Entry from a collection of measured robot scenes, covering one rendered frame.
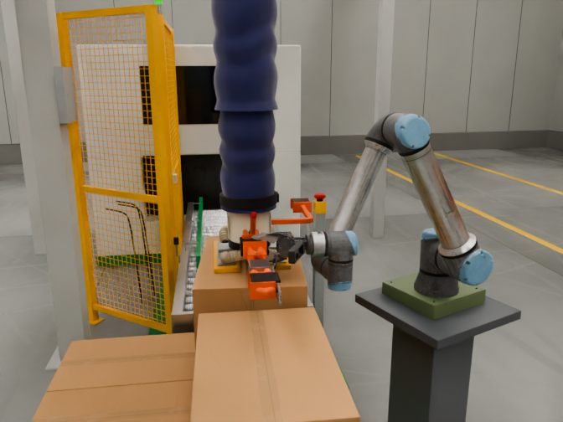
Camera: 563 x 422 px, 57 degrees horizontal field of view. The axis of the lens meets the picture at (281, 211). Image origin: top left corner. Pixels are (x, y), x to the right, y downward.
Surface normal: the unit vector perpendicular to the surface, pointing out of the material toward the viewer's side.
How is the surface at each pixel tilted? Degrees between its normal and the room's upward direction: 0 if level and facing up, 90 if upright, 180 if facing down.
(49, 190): 90
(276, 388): 0
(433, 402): 90
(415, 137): 82
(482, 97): 90
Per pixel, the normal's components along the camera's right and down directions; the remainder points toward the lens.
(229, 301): 0.06, 0.25
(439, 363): 0.50, 0.22
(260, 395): 0.00, -0.97
